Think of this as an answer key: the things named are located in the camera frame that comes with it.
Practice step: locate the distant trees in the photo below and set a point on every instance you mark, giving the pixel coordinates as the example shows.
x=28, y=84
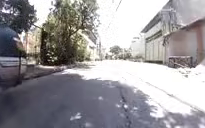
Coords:
x=118, y=51

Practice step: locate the pale building behind trees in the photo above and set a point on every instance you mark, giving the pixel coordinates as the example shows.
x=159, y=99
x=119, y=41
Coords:
x=90, y=45

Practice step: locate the grey asphalt road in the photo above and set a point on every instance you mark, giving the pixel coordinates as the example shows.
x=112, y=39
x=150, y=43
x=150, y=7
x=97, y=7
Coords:
x=100, y=96

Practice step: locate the white distant building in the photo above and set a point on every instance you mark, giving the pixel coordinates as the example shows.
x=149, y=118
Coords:
x=136, y=46

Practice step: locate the large green tree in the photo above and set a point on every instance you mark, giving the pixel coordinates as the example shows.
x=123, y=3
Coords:
x=65, y=36

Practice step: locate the raised kerb strip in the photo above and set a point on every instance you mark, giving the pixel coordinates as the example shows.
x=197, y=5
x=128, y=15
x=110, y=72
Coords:
x=45, y=70

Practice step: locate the grey corrugated building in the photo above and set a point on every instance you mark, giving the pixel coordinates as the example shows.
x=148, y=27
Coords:
x=180, y=36

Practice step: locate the white and blue vehicle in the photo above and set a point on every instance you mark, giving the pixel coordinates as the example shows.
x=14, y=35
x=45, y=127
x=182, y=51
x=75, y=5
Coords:
x=5, y=60

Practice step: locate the dark leafy tree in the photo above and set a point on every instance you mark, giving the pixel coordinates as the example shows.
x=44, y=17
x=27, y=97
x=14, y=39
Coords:
x=11, y=13

